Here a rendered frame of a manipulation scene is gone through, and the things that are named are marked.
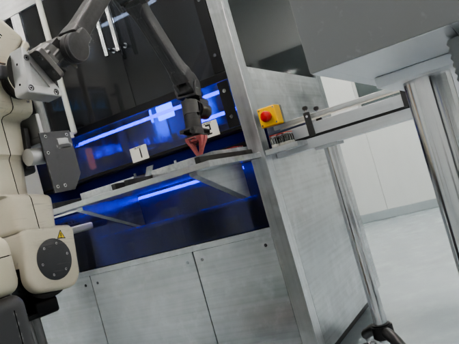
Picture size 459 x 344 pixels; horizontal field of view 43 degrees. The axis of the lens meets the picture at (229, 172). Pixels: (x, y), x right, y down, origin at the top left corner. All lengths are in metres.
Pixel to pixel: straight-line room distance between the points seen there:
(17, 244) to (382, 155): 5.57
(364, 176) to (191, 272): 4.62
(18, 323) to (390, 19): 0.98
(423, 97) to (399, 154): 6.04
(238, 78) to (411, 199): 4.73
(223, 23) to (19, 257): 1.18
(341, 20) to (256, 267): 1.79
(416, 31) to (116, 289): 2.24
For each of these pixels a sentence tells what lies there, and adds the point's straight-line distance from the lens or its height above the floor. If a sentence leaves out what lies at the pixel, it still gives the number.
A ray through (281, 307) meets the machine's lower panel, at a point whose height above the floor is 0.30.
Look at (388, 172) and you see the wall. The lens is 6.71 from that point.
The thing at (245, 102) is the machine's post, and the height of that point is 1.07.
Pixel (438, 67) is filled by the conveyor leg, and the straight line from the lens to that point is 0.62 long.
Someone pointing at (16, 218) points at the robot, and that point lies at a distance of 1.48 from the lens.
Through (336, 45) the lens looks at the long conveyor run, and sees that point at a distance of 0.48.
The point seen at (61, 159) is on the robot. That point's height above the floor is 0.97.
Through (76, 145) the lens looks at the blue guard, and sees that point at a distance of 2.60.
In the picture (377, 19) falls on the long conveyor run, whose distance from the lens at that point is 0.47.
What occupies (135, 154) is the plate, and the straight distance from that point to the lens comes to 2.41.
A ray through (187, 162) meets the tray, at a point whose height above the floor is 0.90.
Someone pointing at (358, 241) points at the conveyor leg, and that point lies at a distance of 2.22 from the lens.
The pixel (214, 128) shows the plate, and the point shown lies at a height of 1.02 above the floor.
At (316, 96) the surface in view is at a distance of 2.94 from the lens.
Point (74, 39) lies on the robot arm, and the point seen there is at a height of 1.25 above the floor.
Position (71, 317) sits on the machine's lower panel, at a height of 0.42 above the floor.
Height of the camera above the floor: 0.77
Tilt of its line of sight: 2 degrees up
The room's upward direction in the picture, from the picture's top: 16 degrees counter-clockwise
